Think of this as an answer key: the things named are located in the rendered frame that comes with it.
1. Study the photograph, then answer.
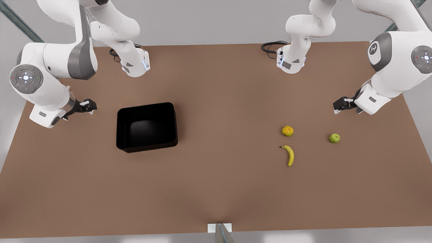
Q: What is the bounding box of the black storage box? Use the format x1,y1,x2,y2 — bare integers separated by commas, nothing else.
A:
116,102,178,153

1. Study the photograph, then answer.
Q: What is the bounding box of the yellow banana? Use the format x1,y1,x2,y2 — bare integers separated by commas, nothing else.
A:
279,145,295,167

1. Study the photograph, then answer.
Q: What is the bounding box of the black cable loop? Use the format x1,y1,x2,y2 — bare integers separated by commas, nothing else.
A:
109,44,142,63
261,41,289,60

